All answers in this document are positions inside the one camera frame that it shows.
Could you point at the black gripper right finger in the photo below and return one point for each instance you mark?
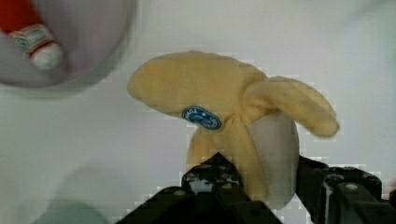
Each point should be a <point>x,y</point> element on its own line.
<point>336,195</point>

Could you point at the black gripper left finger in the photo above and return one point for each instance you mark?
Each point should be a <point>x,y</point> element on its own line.
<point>210,193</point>

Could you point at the yellow plush peeled banana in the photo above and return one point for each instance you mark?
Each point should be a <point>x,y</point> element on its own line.
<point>240,113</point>

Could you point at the green perforated colander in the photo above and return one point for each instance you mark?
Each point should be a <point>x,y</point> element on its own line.
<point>70,213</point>

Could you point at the grey round plate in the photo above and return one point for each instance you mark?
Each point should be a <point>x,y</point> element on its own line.
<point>88,31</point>

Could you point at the red plush ketchup bottle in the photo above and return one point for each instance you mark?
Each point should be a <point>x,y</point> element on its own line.
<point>21,22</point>

